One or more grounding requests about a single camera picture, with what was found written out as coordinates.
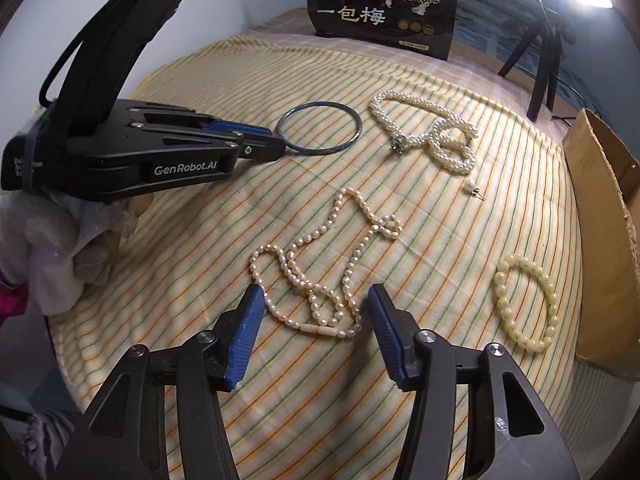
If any cardboard box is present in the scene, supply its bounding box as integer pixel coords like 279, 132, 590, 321
562, 108, 640, 382

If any person's left hand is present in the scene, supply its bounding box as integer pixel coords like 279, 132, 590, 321
0, 191, 151, 317

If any brown checked blanket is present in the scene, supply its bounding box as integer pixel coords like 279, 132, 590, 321
447, 37, 588, 128

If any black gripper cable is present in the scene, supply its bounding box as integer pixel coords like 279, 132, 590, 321
39, 0, 168, 107

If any black tripod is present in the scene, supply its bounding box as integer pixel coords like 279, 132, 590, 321
497, 0, 577, 122

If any black printed snack bag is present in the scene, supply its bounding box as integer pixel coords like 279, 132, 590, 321
306, 0, 461, 62

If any thin pearl necklace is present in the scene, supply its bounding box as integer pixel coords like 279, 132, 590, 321
248, 187, 404, 342

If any blue bangle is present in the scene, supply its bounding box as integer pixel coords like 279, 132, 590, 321
275, 101, 362, 155

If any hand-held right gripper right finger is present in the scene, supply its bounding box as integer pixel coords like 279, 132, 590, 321
366, 282, 583, 480

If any pale yellow bead bracelet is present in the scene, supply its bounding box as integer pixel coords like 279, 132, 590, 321
492, 253, 561, 354

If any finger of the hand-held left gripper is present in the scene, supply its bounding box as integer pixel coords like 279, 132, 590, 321
220, 135, 286, 162
125, 101, 274, 142

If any black white striped cloth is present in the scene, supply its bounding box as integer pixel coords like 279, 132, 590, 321
10, 409, 82, 472

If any thick pearl rope necklace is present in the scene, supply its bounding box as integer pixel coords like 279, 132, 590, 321
370, 89, 479, 174

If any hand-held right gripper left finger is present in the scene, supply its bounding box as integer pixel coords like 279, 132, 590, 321
50, 284, 266, 480

